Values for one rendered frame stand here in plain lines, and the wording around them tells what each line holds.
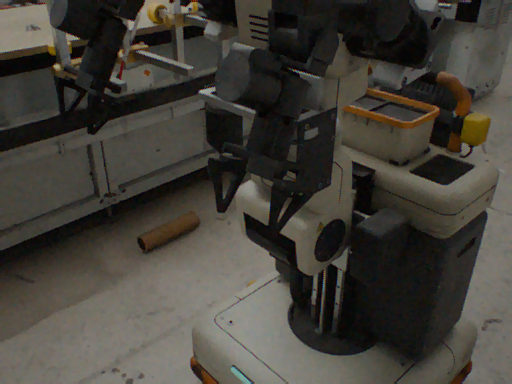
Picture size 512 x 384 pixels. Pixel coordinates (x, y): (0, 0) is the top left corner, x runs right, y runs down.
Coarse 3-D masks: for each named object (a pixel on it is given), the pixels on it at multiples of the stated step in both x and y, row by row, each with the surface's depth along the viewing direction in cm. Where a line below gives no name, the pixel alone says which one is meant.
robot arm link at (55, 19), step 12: (60, 0) 85; (72, 0) 84; (84, 0) 86; (96, 0) 87; (132, 0) 88; (60, 12) 85; (72, 12) 84; (84, 12) 86; (96, 12) 88; (108, 12) 93; (120, 12) 88; (132, 12) 90; (60, 24) 84; (72, 24) 85; (84, 24) 86; (96, 24) 87; (84, 36) 88
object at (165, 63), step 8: (136, 56) 196; (144, 56) 192; (152, 56) 189; (152, 64) 190; (160, 64) 186; (168, 64) 183; (176, 64) 180; (184, 64) 180; (176, 72) 181; (184, 72) 178; (192, 72) 177
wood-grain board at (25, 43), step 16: (160, 0) 272; (0, 16) 232; (16, 16) 233; (32, 16) 233; (144, 16) 234; (0, 32) 205; (16, 32) 205; (32, 32) 205; (48, 32) 205; (144, 32) 215; (0, 48) 183; (16, 48) 183; (32, 48) 185
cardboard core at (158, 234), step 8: (184, 216) 238; (192, 216) 239; (168, 224) 232; (176, 224) 233; (184, 224) 235; (192, 224) 238; (152, 232) 226; (160, 232) 228; (168, 232) 230; (176, 232) 233; (184, 232) 238; (144, 240) 222; (152, 240) 224; (160, 240) 227; (168, 240) 232; (144, 248) 228; (152, 248) 226
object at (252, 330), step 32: (256, 288) 163; (288, 288) 163; (224, 320) 151; (256, 320) 151; (288, 320) 150; (224, 352) 142; (256, 352) 140; (288, 352) 140; (320, 352) 140; (352, 352) 140; (384, 352) 140; (448, 352) 142
